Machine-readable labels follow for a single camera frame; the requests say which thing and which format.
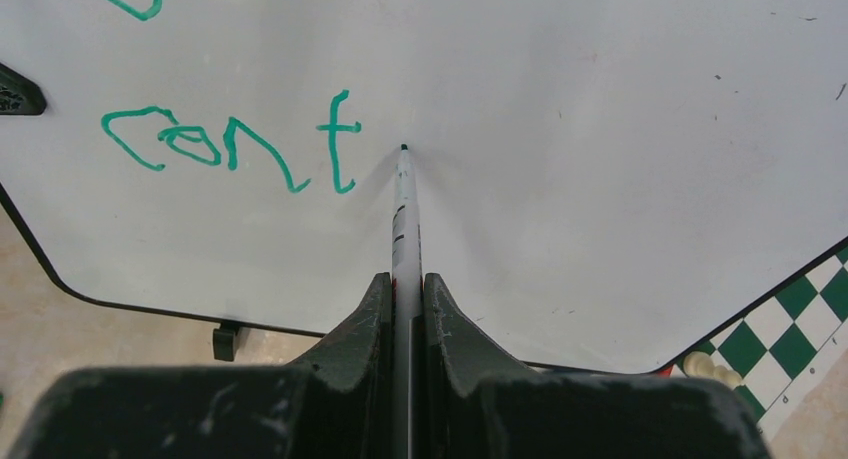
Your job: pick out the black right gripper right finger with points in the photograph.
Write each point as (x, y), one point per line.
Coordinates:
(484, 403)

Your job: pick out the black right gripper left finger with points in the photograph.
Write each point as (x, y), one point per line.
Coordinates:
(333, 401)

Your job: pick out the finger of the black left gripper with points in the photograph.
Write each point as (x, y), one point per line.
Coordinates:
(19, 95)

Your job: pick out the white whiteboard black frame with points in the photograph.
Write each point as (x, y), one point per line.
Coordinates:
(601, 183)

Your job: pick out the black whiteboard foot left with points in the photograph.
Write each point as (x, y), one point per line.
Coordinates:
(225, 340)

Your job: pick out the green white chess mat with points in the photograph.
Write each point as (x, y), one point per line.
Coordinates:
(786, 345)

